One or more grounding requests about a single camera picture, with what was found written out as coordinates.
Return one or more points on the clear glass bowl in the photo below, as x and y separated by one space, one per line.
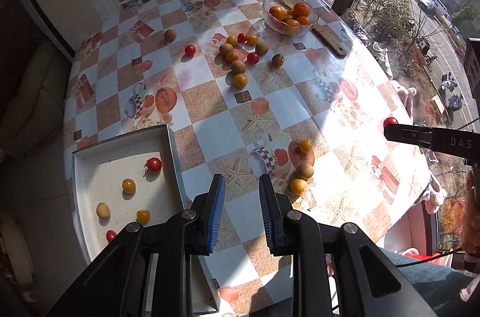
272 25

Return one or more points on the red cherry tomato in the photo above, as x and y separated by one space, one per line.
252 57
190 49
153 164
390 121
242 37
111 235

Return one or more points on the red stool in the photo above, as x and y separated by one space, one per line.
412 252

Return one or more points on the white car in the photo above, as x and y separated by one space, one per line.
427 5

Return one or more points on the yellow cherry tomato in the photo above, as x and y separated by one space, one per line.
240 80
143 215
298 186
128 185
252 39
304 145
231 56
231 40

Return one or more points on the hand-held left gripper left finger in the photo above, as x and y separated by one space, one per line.
217 215

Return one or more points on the person's right hand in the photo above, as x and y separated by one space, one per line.
471 223

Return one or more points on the beige sofa cushion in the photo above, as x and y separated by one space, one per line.
33 95

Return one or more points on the tree outside window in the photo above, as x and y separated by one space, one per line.
386 7

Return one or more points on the parked scooter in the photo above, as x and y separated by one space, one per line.
455 102
448 82

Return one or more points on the pink fluffy slipper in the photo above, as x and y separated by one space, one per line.
407 97

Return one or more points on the checked printed tablecloth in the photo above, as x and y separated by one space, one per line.
210 137

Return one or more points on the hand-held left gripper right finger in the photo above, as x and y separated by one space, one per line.
267 215

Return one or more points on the person's blue jeans leg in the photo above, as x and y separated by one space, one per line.
431 287

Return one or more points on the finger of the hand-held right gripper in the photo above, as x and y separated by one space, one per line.
408 135

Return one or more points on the orange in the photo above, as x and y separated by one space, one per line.
303 20
292 26
301 8
278 12

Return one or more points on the long wooden board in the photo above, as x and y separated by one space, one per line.
330 39

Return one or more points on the white sneaker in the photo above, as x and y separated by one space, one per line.
380 56

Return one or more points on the white shallow tray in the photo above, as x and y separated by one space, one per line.
112 170

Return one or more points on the grey mesh sneaker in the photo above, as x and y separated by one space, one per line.
354 28

